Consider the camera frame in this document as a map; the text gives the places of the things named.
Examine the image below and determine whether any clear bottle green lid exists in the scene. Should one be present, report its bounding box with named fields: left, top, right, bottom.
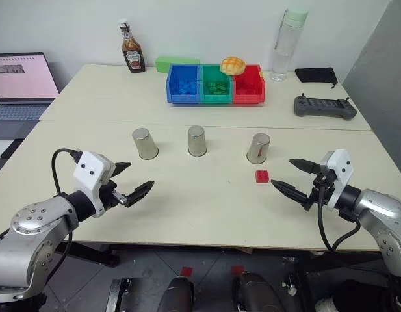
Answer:
left=270, top=7, right=309, bottom=83

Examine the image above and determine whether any metal bracket on floor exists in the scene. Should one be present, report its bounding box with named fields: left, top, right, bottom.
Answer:
left=105, top=277, right=133, bottom=312

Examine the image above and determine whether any grey partition panel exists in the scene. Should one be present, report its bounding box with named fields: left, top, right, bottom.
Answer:
left=341, top=0, right=401, bottom=183

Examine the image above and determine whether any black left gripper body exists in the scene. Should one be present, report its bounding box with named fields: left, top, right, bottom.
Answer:
left=98, top=180, right=128, bottom=213

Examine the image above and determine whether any green rectangular box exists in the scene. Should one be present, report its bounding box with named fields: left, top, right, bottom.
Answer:
left=154, top=55, right=201, bottom=74

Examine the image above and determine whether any golden bread bun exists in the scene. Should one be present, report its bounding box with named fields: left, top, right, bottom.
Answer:
left=220, top=56, right=247, bottom=77

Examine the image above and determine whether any blue toy bricks pile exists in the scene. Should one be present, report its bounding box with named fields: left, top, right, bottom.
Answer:
left=177, top=79, right=198, bottom=96

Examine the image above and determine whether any grey handheld controller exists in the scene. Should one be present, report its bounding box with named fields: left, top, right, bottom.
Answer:
left=293, top=93, right=358, bottom=121

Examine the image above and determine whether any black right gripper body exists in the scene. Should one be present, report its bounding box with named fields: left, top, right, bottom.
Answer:
left=303, top=171, right=338, bottom=213

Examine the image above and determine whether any ketchup bottle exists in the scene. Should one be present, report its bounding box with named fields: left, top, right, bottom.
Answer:
left=119, top=19, right=147, bottom=74

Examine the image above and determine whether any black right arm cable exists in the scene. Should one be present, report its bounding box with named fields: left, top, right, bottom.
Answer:
left=317, top=185, right=362, bottom=253

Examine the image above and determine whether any green toy bricks pile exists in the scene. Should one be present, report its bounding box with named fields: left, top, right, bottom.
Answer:
left=206, top=81, right=229, bottom=95

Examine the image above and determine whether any green storage bin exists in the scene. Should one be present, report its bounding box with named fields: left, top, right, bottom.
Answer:
left=199, top=64, right=235, bottom=106

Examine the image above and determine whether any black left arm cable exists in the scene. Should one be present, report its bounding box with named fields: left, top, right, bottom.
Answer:
left=51, top=148, right=83, bottom=196

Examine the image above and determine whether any dark rounded shape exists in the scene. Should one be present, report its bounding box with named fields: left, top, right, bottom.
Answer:
left=233, top=272, right=286, bottom=312
left=161, top=276, right=195, bottom=312

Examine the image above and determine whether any steel cup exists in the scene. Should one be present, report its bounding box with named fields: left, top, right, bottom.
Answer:
left=187, top=125, right=209, bottom=157
left=246, top=132, right=272, bottom=164
left=131, top=127, right=160, bottom=161

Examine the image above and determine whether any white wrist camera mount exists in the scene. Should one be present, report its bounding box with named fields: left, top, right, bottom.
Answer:
left=72, top=150, right=117, bottom=219
left=318, top=149, right=356, bottom=209

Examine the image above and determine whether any red toy brick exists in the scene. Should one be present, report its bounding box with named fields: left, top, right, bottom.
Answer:
left=254, top=169, right=272, bottom=185

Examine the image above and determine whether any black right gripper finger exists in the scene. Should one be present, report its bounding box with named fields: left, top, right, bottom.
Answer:
left=288, top=157, right=322, bottom=176
left=270, top=179, right=311, bottom=205

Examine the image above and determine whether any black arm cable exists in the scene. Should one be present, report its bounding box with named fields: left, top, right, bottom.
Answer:
left=51, top=148, right=83, bottom=196
left=317, top=185, right=362, bottom=253

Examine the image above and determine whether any red storage bin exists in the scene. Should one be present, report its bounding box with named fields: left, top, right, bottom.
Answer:
left=232, top=64, right=266, bottom=106

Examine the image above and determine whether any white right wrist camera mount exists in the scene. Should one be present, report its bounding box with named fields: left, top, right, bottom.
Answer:
left=318, top=149, right=356, bottom=209

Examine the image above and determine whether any black table frame foot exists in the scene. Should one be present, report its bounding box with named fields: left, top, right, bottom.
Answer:
left=55, top=241, right=120, bottom=268

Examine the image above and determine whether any grey laptop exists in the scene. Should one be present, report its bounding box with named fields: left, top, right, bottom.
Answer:
left=0, top=51, right=60, bottom=141

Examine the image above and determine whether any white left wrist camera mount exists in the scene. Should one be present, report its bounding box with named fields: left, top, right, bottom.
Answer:
left=72, top=150, right=117, bottom=219

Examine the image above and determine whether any black fabric pouch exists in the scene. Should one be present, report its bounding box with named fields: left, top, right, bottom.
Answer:
left=294, top=66, right=339, bottom=90

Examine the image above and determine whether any blue storage bin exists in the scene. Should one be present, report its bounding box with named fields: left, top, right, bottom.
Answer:
left=165, top=63, right=201, bottom=105

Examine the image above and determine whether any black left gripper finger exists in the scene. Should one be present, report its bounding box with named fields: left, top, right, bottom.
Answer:
left=110, top=161, right=133, bottom=178
left=123, top=180, right=155, bottom=208

